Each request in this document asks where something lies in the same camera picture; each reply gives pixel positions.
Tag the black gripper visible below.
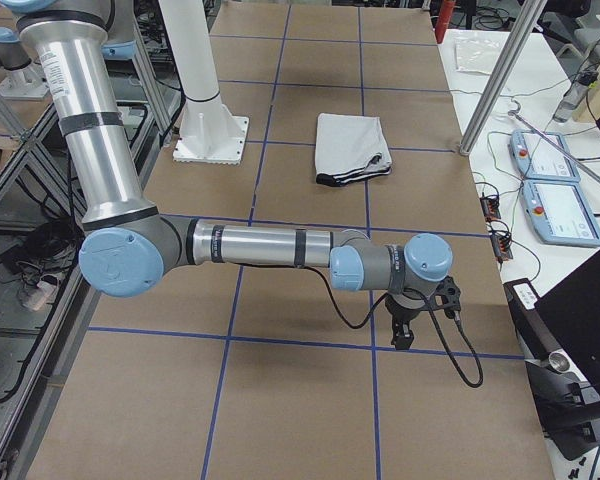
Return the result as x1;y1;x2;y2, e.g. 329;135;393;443
385;276;461;351

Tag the grey cartoon print t-shirt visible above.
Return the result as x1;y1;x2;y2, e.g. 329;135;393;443
314;113;392;187

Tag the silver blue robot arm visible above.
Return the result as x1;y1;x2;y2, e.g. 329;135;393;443
7;1;460;350

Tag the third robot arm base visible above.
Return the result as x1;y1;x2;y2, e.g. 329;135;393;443
0;26;49;101

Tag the black box with label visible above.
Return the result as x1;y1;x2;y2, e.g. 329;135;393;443
503;278;561;360

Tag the lower orange circuit board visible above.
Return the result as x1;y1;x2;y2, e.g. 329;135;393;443
489;230;513;264

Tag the orange circuit board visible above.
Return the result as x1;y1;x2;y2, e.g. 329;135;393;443
489;230;513;264
479;195;501;222

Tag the upper orange circuit board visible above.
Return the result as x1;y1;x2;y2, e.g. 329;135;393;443
479;195;501;222

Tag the black laptop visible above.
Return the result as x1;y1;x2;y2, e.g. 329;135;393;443
535;250;600;395

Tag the lower teach pendant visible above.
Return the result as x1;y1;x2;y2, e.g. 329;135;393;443
522;180;600;248

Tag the teach pendant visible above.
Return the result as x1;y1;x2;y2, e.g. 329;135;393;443
522;180;600;248
509;129;580;183

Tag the upper teach pendant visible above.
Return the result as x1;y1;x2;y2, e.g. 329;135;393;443
509;129;580;183

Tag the clear plastic bag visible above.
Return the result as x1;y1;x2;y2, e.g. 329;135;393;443
455;38;502;75

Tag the black right braided cable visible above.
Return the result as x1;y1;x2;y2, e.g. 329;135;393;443
239;262;484;389

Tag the black camera stand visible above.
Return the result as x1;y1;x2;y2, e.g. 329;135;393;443
525;350;600;460

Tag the aluminium frame post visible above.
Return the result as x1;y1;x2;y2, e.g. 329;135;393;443
459;0;548;156

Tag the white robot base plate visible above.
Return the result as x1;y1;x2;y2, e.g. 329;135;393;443
159;0;249;165

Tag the black metal frame rack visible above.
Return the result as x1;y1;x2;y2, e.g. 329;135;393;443
0;54;181;479

